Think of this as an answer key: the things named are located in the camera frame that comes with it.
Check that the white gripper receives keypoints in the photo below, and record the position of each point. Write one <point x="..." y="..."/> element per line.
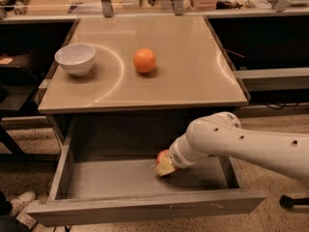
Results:
<point x="176" y="156"/>

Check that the red apple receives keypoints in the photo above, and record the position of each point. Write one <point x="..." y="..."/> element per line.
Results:
<point x="164" y="164"/>

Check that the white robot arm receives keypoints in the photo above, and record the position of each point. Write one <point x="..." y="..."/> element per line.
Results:
<point x="221" y="134"/>

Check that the open grey top drawer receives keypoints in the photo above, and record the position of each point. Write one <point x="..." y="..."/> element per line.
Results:
<point x="106" y="173"/>

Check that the grey cabinet with beige top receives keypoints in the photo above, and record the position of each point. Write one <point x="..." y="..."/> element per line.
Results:
<point x="191" y="69"/>

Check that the orange fruit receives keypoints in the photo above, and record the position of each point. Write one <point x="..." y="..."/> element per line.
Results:
<point x="144" y="60"/>

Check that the black chair base wheel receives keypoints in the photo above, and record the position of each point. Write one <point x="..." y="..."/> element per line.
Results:
<point x="286" y="202"/>

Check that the white bowl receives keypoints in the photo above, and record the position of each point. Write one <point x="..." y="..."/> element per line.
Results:
<point x="76" y="59"/>

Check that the white shoe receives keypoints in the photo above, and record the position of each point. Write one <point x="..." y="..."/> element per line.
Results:
<point x="19" y="211"/>

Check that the black device on back bench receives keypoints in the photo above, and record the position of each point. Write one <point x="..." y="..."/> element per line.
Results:
<point x="18" y="7"/>

